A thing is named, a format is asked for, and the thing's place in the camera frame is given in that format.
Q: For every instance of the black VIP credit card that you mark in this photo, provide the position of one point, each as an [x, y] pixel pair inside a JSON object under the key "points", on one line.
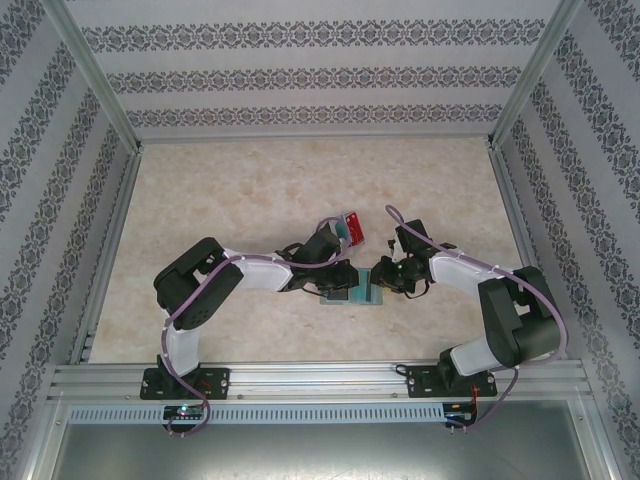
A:
{"points": [[337, 298]]}

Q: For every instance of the green card holder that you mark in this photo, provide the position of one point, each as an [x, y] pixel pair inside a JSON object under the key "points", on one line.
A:
{"points": [[365, 296]]}

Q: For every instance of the teal credit card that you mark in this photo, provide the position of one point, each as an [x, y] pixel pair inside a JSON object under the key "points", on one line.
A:
{"points": [[342, 227]]}

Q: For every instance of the red credit card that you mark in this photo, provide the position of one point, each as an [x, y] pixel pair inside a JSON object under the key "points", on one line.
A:
{"points": [[355, 227]]}

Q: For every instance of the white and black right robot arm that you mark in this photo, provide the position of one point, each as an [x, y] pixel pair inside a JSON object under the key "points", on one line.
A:
{"points": [[465, 277]]}

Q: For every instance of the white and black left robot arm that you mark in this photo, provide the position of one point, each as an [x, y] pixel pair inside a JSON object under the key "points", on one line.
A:
{"points": [[260, 272]]}

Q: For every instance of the small right circuit board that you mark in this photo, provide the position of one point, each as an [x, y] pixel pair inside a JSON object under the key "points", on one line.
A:
{"points": [[460, 417]]}

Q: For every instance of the small circuit board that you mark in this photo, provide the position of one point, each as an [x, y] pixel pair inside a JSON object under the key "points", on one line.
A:
{"points": [[185, 412], [460, 417]]}

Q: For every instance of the grey metal panel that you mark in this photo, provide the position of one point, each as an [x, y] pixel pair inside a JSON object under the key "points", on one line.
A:
{"points": [[320, 452]]}

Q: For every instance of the small left circuit board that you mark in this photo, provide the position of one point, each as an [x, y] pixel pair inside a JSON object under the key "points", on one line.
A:
{"points": [[185, 412]]}

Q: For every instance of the aluminium mounting rail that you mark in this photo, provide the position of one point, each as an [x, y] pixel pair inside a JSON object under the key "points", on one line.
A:
{"points": [[320, 380]]}

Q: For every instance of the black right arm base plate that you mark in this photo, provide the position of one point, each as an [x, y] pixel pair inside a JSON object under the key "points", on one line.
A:
{"points": [[417, 380]]}

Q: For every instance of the aluminium table side rail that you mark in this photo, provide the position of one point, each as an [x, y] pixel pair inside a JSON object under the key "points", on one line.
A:
{"points": [[527, 255]]}

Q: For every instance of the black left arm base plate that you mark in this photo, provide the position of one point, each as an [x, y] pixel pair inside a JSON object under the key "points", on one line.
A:
{"points": [[215, 382]]}

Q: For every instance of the aluminium frame post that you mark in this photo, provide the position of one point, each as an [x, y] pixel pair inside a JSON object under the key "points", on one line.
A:
{"points": [[95, 75], [537, 75]]}

